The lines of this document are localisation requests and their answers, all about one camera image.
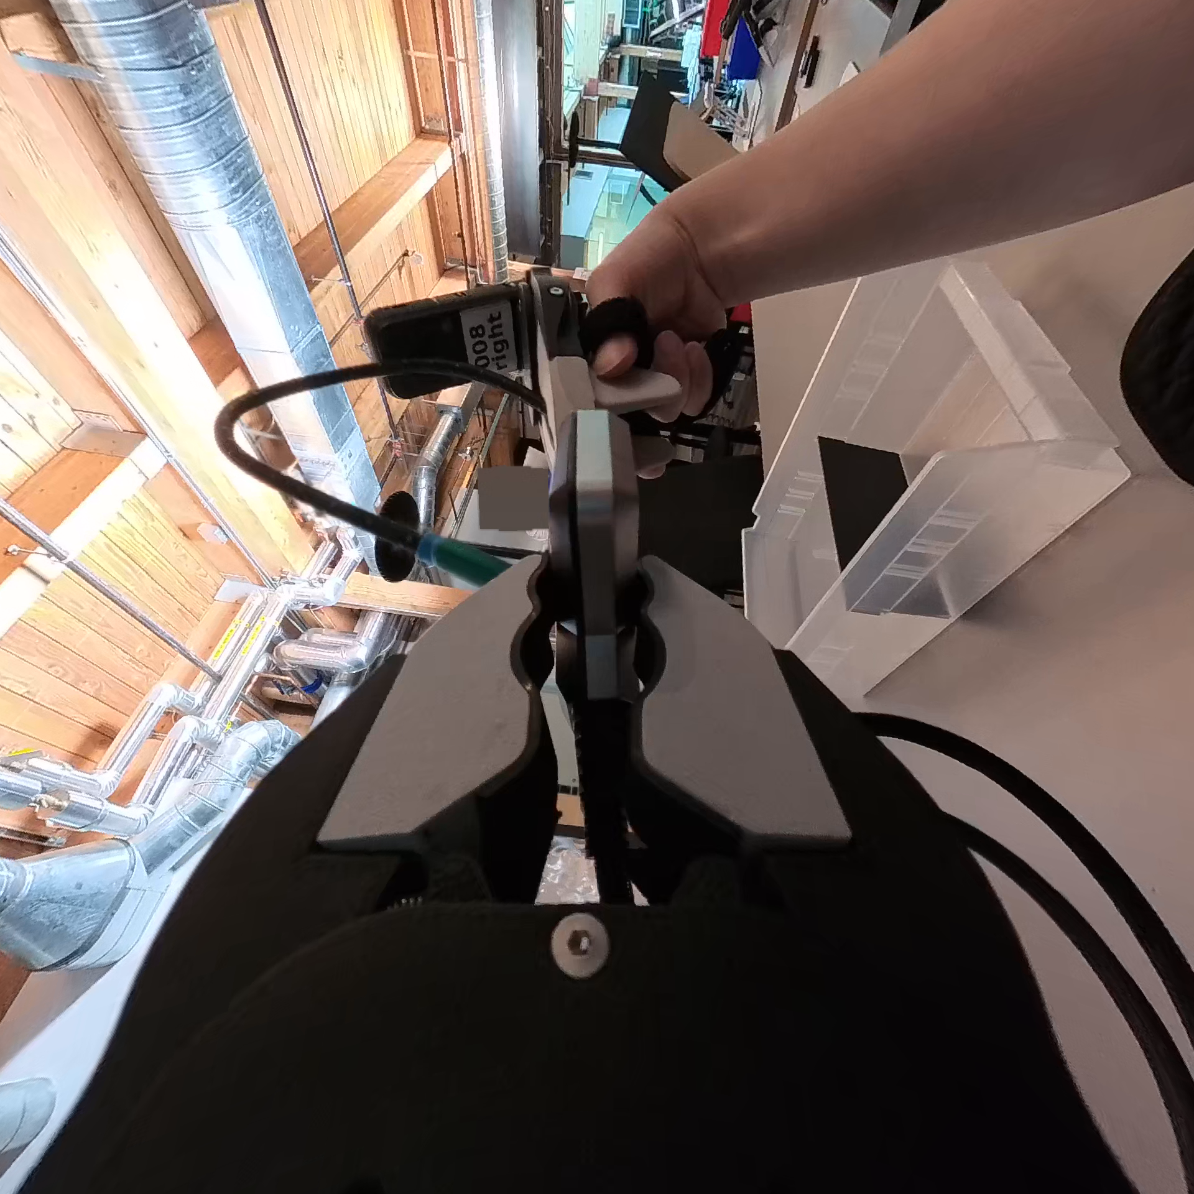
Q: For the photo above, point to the black round disc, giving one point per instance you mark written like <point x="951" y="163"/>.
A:
<point x="399" y="567"/>

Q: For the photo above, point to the large silver ventilation duct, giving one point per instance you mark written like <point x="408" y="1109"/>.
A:
<point x="215" y="187"/>

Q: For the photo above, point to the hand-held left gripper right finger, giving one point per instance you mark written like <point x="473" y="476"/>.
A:
<point x="738" y="727"/>

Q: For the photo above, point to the slim ribbed silver duct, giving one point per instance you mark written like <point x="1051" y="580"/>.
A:
<point x="490" y="140"/>

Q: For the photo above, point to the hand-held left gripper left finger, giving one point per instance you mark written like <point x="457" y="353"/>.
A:
<point x="438" y="708"/>

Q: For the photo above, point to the person's right forearm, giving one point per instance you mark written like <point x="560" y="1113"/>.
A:
<point x="933" y="140"/>

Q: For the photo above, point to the grey multiport adapter hub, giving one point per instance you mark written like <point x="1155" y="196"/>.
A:
<point x="597" y="521"/>

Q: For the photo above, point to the black mesh pad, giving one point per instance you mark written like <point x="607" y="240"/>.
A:
<point x="1166" y="392"/>

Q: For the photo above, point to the small clear plastic bin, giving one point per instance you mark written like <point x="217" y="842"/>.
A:
<point x="980" y="532"/>

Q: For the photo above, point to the person's right hand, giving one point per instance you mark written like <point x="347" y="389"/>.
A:
<point x="667" y="270"/>

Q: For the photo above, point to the large clear plastic bin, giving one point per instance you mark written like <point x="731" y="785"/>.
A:
<point x="839" y="373"/>

